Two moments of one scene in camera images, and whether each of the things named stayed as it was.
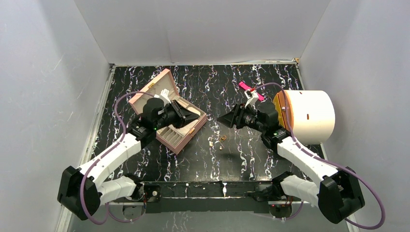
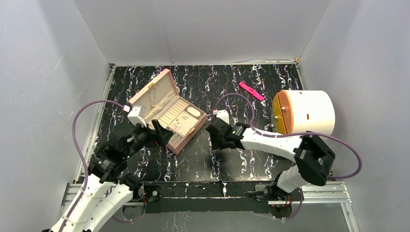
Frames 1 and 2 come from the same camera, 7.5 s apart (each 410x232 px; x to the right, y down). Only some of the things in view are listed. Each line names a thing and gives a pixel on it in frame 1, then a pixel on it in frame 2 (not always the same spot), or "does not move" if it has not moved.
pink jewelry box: [174, 138] does not move
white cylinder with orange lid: [312, 114] does not move
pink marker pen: [259, 96] does not move
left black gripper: [183, 115] → [164, 135]
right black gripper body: [249, 119] → [218, 143]
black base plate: [206, 197] does not move
